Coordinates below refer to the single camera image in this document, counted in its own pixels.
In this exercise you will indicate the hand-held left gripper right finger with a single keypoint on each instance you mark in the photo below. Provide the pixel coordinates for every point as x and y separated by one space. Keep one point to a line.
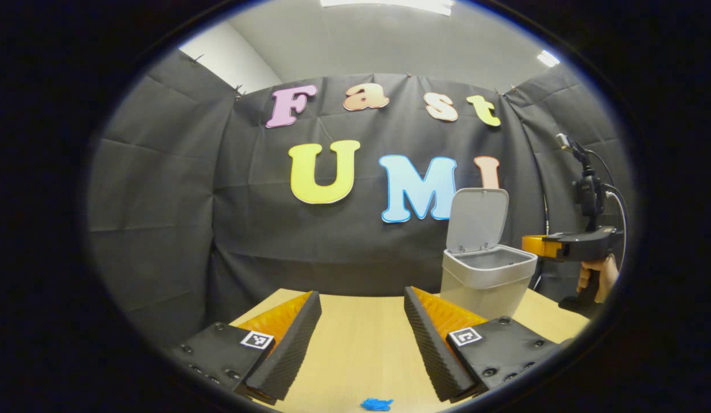
432 350

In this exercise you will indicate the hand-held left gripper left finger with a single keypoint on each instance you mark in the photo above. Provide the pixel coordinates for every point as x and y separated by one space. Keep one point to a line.
292 350

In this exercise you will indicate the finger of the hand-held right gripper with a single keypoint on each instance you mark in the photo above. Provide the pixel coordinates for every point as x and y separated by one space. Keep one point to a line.
539 245

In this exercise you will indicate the grey desktop garbage bin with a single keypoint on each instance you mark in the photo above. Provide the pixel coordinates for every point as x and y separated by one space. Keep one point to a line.
481 275

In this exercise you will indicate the blue paper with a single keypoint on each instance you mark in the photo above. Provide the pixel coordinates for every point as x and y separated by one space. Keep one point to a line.
377 404

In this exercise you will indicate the wooden desktop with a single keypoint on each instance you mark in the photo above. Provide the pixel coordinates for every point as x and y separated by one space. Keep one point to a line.
361 344

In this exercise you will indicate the black backdrop cloth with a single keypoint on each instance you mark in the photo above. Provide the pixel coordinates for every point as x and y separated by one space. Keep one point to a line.
189 229

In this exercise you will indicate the small ceiling light panel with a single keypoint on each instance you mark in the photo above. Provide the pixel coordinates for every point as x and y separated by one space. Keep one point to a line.
548 58

